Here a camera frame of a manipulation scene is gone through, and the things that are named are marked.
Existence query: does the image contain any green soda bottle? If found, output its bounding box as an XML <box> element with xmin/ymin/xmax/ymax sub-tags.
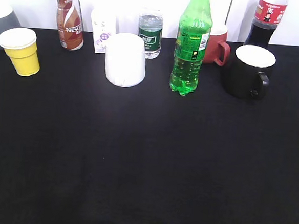
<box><xmin>169</xmin><ymin>0</ymin><xmax>213</xmax><ymax>96</ymax></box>

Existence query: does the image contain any yellow paper cup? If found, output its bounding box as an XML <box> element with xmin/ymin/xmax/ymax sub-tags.
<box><xmin>0</xmin><ymin>28</ymin><xmax>40</xmax><ymax>76</ymax></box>

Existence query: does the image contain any white cup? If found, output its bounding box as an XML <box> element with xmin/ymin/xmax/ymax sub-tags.
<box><xmin>105</xmin><ymin>33</ymin><xmax>146</xmax><ymax>88</ymax></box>

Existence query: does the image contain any Cestbon water bottle green label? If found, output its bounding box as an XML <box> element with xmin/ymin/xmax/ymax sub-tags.
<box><xmin>138</xmin><ymin>8</ymin><xmax>163</xmax><ymax>59</ymax></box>

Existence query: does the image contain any red mug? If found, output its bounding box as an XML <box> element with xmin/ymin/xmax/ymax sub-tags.
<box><xmin>203</xmin><ymin>24</ymin><xmax>231</xmax><ymax>66</ymax></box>

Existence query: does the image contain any white purple milk carton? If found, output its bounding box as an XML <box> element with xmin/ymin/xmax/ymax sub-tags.
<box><xmin>91</xmin><ymin>7</ymin><xmax>117</xmax><ymax>54</ymax></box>

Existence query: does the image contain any black mug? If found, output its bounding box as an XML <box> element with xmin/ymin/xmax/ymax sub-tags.
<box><xmin>221</xmin><ymin>44</ymin><xmax>276</xmax><ymax>100</ymax></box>

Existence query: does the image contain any brown Nescafe bottle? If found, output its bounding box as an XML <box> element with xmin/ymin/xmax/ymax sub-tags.
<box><xmin>56</xmin><ymin>0</ymin><xmax>84</xmax><ymax>51</ymax></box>

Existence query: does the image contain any cola bottle red label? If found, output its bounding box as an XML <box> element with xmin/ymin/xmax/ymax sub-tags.
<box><xmin>244</xmin><ymin>0</ymin><xmax>289</xmax><ymax>48</ymax></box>

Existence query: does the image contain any grey white bowl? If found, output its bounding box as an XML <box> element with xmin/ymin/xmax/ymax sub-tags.
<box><xmin>0</xmin><ymin>3</ymin><xmax>21</xmax><ymax>50</ymax></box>

